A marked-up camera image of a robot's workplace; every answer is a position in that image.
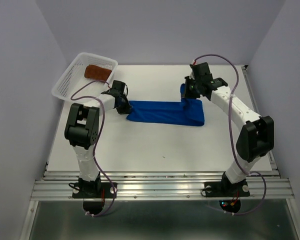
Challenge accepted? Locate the blue towel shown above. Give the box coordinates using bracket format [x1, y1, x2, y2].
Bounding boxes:
[126, 97, 205, 127]

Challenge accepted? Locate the brown towel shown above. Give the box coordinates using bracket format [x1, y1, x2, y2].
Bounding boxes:
[84, 64, 112, 82]

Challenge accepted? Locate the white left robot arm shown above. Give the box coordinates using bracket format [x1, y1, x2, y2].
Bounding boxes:
[64, 80, 132, 197]

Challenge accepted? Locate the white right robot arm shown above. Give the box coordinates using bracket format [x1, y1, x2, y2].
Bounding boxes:
[183, 62, 274, 197]

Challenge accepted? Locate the white plastic basket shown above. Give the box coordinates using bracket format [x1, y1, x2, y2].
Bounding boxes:
[51, 52, 118, 102]

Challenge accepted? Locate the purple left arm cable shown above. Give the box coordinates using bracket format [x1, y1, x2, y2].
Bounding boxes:
[70, 79, 118, 218]

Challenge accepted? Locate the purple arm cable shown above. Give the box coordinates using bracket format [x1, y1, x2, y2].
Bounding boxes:
[70, 79, 118, 218]
[192, 54, 267, 216]

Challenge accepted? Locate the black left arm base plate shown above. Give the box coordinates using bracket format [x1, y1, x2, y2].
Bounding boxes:
[68, 181, 117, 200]

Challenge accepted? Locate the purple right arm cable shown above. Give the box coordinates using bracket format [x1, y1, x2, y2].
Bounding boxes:
[192, 54, 267, 216]

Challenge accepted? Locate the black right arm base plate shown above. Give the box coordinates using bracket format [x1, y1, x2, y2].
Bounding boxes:
[201, 180, 250, 199]

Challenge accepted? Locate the aluminium rail frame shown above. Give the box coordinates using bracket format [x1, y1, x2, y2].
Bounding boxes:
[19, 64, 300, 240]

